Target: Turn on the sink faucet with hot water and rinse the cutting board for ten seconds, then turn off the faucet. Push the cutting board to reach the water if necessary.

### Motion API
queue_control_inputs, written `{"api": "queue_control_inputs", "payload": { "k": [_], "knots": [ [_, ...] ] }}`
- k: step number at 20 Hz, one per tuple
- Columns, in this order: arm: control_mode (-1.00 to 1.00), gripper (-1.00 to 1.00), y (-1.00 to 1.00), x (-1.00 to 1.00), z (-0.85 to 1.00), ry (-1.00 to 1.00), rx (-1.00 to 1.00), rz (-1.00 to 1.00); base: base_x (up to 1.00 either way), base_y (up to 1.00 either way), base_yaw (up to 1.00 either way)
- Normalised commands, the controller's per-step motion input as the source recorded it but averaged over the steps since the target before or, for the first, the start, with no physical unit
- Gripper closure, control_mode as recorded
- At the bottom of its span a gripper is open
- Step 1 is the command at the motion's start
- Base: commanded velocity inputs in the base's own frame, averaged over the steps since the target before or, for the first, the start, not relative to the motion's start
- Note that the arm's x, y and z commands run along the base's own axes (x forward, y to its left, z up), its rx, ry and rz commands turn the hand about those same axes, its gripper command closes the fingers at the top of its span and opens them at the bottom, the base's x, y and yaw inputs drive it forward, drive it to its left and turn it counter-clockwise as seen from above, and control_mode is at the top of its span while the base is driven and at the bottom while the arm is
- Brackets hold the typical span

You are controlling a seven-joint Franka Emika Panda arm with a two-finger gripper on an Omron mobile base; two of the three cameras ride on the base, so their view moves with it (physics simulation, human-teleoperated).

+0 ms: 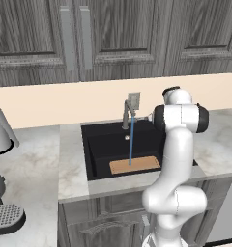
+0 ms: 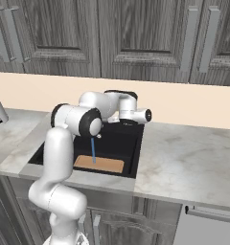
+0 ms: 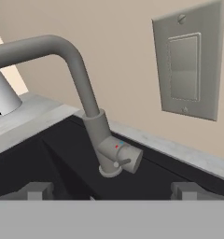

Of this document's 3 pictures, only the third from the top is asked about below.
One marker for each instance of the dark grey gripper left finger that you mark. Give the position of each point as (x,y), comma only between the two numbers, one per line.
(36,191)

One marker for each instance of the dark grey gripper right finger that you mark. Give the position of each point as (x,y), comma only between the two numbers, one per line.
(189,191)

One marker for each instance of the black sink basin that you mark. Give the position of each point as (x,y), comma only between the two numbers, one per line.
(54,161)

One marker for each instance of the grey sink faucet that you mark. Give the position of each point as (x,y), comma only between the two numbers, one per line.
(86,93)

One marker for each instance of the white cone-shaped appliance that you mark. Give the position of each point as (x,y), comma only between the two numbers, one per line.
(0,93)

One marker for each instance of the grey wall switch plate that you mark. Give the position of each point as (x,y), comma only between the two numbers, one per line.
(188,59)

